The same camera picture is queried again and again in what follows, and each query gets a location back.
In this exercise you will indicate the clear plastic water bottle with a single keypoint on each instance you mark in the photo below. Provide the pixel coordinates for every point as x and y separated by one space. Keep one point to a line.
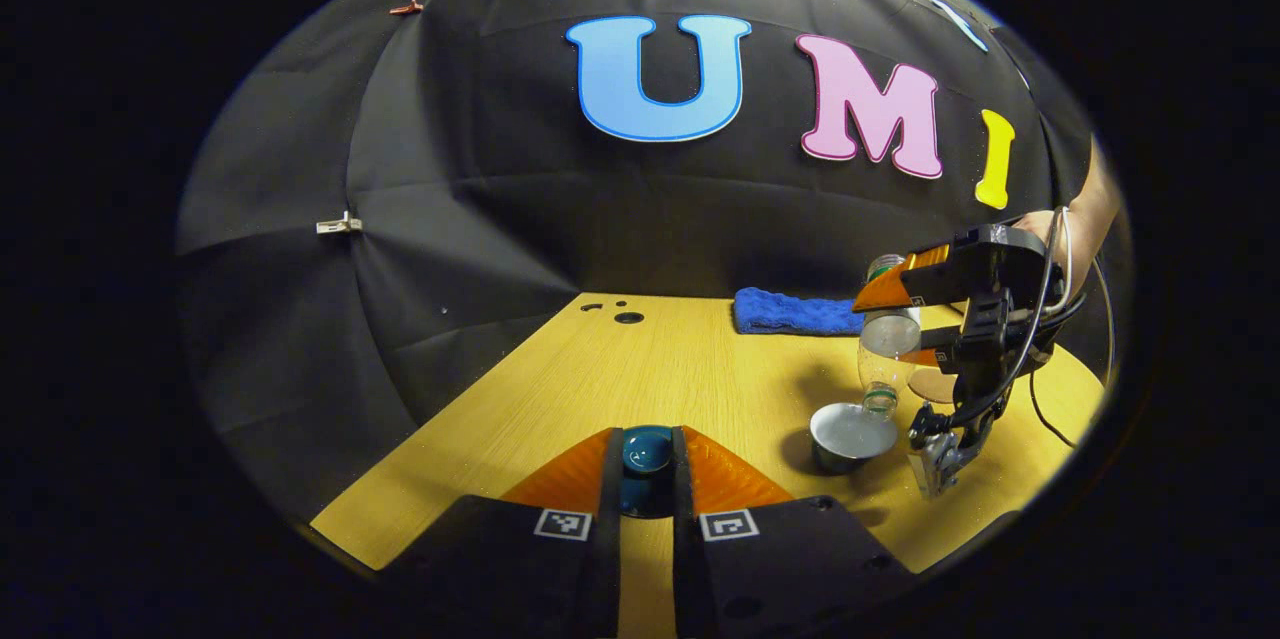
888 344

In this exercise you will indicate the black backdrop cloth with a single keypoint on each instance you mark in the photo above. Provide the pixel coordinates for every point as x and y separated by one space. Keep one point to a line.
500 219

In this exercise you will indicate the small red clip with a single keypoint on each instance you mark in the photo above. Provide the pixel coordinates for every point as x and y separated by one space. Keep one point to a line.
406 7

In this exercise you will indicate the dark teacup white inside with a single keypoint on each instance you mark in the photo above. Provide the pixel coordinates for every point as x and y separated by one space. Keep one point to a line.
850 434

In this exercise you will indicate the round brown coaster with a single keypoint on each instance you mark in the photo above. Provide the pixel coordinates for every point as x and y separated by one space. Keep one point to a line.
930 387

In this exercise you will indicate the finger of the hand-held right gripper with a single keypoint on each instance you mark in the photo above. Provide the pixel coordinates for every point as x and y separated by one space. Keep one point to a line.
930 281
942 337

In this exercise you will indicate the silver metal clip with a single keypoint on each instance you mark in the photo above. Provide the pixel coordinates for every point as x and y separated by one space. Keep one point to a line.
338 224

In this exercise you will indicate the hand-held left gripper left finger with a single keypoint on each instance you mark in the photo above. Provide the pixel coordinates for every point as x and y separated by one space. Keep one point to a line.
605 579

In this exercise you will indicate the blue towel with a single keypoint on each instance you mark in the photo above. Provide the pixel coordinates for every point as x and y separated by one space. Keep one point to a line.
795 311

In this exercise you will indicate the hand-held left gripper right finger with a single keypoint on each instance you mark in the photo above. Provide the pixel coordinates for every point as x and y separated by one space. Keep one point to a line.
690 579

